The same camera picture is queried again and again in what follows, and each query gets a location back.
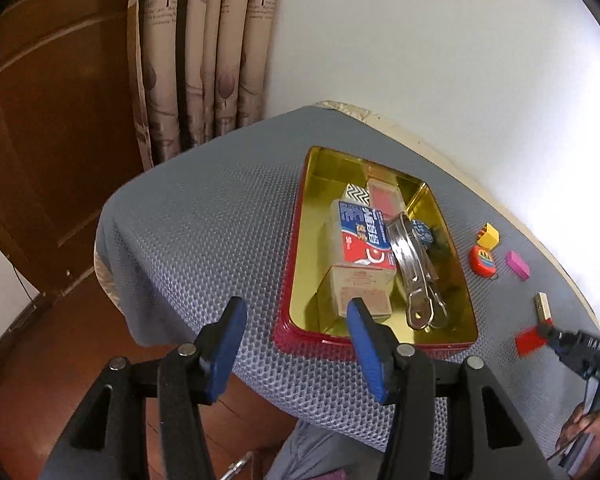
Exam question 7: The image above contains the red rectangular block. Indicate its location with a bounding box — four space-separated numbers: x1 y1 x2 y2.
514 318 554 358

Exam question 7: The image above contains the small wooden block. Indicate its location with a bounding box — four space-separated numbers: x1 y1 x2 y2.
534 292 552 324

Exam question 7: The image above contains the silver metal clip tool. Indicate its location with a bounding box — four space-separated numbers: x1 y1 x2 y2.
387 212 448 330

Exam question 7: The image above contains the pink rectangular block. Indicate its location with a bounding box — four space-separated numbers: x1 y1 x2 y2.
505 250 530 281

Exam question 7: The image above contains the yellow toy block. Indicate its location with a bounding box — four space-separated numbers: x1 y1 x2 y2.
476 222 500 252

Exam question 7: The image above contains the red blue toothpaste box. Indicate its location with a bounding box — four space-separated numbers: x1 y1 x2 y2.
328 200 396 271

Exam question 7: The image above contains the person's right hand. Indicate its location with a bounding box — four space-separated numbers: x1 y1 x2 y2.
555 403 600 479

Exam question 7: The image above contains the grey trouser leg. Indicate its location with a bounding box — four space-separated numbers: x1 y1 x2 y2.
265 420 384 480

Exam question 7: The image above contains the blue round badge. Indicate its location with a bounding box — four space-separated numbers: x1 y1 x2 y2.
411 219 434 247

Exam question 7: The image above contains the grey honeycomb table mat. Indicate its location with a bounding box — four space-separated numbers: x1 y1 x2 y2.
95 102 596 452

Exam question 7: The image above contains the pink red small box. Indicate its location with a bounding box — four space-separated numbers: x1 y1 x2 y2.
366 178 406 221

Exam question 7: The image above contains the black white zigzag box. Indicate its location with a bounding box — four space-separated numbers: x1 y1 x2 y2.
341 183 370 207

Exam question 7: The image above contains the red gold metal tin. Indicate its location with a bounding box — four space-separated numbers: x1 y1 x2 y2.
273 146 478 361

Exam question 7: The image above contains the brown wooden door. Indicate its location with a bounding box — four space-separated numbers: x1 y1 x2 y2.
0 0 143 297

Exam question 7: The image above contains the beige patterned curtain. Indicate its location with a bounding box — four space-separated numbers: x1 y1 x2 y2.
126 0 277 169

